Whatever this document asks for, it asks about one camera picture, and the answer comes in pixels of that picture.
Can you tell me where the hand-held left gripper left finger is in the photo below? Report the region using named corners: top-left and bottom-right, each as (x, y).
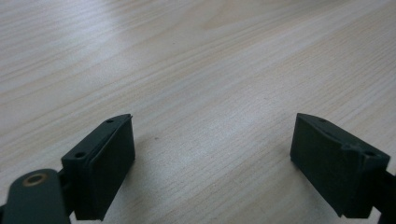
top-left (61, 113), bottom-right (136, 222)

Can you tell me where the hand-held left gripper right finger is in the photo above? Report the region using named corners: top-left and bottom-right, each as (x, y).
top-left (290, 112), bottom-right (391, 219)

